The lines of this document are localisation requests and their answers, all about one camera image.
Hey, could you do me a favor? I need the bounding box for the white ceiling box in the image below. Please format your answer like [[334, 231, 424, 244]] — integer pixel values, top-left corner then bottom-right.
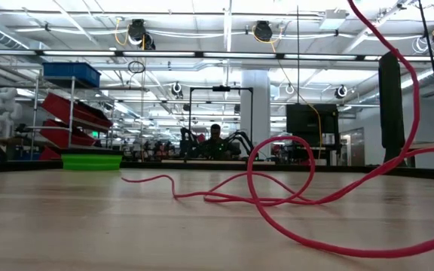
[[319, 8, 350, 30]]

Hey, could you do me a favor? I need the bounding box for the blue plastic storage bin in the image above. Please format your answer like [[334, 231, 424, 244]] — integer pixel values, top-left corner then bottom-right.
[[42, 61, 102, 88]]

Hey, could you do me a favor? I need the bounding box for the black monitor cabinet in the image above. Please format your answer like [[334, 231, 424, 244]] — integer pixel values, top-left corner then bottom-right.
[[285, 102, 341, 161]]

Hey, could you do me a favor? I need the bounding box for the person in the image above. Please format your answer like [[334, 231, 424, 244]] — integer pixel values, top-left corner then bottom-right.
[[200, 123, 240, 161]]

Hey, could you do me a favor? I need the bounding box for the small ceiling cord reel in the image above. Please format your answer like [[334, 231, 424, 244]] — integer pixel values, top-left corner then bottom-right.
[[333, 84, 350, 100], [170, 80, 185, 100]]

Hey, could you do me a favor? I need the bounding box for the wooden table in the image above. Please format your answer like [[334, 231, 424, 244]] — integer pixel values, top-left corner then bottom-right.
[[401, 139, 434, 169]]

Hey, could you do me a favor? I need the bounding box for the tall black panel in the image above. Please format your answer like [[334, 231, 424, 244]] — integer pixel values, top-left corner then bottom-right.
[[377, 47, 408, 167]]

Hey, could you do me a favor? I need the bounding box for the white square pillar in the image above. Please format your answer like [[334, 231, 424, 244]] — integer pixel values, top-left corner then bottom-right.
[[240, 69, 271, 161]]

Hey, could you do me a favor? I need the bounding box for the long ceiling light strip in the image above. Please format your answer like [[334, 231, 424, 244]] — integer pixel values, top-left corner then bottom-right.
[[0, 48, 434, 62]]

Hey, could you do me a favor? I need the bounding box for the metal wire shelf rack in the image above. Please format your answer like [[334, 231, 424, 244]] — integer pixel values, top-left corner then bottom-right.
[[29, 74, 117, 161]]

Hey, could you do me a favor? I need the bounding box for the black aluminium table frame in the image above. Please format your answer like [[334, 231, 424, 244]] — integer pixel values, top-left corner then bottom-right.
[[0, 160, 434, 181]]

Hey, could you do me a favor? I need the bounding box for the red wire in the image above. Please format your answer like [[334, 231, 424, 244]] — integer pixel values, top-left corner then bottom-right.
[[121, 0, 434, 260]]

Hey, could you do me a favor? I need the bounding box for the black gantry stand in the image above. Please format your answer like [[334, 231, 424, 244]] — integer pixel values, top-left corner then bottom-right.
[[188, 85, 255, 163]]

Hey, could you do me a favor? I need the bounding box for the red plastic storage bin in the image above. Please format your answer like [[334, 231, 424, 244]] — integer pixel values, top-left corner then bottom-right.
[[38, 145, 63, 162], [38, 119, 97, 148], [41, 92, 114, 132]]

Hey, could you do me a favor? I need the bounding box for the thin black hanging cable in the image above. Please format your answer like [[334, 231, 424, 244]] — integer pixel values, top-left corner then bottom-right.
[[296, 5, 301, 105]]

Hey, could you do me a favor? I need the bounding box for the green square plastic bin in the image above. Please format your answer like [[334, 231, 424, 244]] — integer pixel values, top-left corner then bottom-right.
[[61, 153, 123, 172]]

